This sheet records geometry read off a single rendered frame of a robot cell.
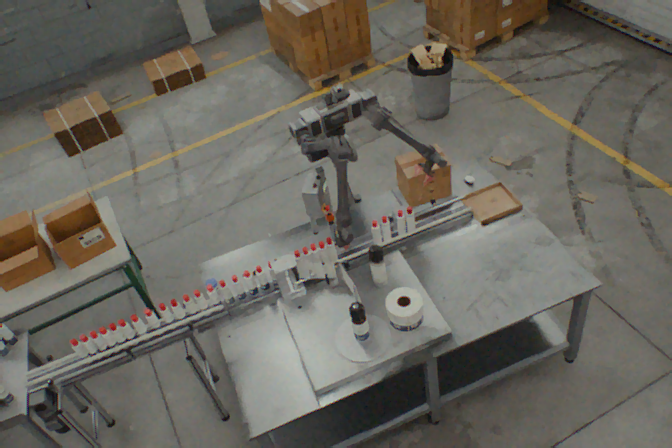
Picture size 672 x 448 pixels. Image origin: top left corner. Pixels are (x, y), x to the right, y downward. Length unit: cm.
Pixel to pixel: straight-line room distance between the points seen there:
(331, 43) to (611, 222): 346
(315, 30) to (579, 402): 442
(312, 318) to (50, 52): 582
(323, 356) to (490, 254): 120
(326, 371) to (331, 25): 433
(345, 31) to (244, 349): 423
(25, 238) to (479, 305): 314
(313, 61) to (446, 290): 384
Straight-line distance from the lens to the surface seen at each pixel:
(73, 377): 385
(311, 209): 339
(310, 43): 666
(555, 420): 411
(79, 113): 723
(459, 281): 360
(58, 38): 838
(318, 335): 340
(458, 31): 706
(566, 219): 516
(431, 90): 596
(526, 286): 360
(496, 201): 405
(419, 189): 392
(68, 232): 470
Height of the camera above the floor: 364
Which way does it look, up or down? 44 degrees down
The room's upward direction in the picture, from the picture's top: 12 degrees counter-clockwise
